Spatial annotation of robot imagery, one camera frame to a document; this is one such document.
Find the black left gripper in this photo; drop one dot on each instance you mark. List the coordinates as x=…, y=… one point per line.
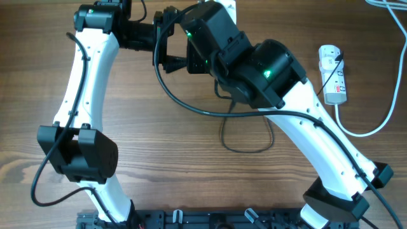
x=170, y=63

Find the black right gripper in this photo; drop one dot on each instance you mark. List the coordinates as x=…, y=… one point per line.
x=194, y=65

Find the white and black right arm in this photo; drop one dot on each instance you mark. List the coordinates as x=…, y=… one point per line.
x=268, y=78

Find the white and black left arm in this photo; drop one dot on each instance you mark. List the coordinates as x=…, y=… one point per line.
x=74, y=143

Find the white USB charger adapter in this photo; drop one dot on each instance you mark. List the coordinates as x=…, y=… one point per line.
x=330, y=64

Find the white power strip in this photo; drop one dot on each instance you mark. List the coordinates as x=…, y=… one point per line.
x=333, y=84

